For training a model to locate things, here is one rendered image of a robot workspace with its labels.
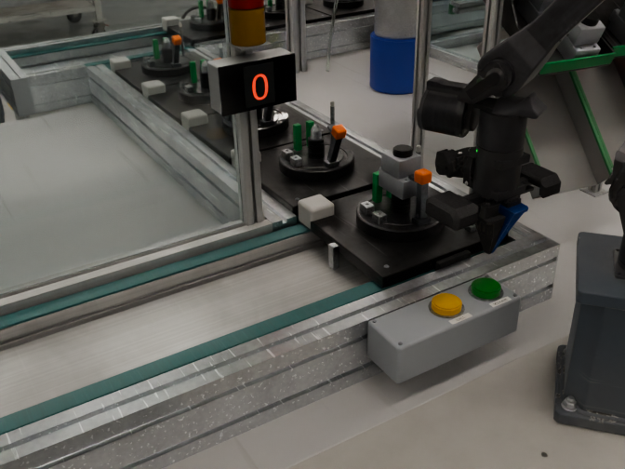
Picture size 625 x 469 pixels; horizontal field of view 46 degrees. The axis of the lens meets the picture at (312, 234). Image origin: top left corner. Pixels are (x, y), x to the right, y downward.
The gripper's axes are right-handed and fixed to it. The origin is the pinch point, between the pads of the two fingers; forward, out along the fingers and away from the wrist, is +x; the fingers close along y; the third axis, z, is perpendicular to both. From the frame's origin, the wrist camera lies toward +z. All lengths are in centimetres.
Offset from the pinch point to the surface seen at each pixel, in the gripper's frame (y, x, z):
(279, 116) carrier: -8, 7, 68
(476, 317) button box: 4.8, 10.1, -3.7
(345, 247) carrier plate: 9.8, 8.7, 19.3
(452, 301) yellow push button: 6.4, 8.5, -0.6
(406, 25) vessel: -61, 1, 93
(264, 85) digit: 15.9, -14.6, 30.7
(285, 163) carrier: 3.8, 6.7, 47.1
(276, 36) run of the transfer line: -47, 11, 137
